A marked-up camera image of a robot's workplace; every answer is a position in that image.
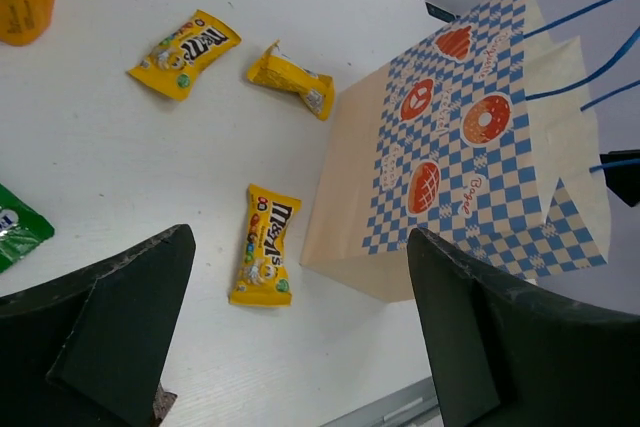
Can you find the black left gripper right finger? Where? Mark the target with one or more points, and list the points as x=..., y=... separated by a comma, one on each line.
x=504, y=352

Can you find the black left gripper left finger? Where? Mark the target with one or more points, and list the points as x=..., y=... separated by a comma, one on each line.
x=89, y=348

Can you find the green Fox's candy bag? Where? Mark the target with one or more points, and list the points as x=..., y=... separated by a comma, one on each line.
x=22, y=229

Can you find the checkered paper bag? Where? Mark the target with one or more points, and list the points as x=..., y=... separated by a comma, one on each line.
x=484, y=133

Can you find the yellow M&M's packet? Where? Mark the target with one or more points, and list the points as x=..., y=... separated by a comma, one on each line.
x=262, y=279
x=172, y=67

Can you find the yellow snack packet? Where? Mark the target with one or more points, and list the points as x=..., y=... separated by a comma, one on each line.
x=276, y=70

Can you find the black clip object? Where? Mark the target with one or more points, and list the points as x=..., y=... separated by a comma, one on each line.
x=623, y=180

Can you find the black table corner label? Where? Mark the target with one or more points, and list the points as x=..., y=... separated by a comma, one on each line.
x=440, y=13

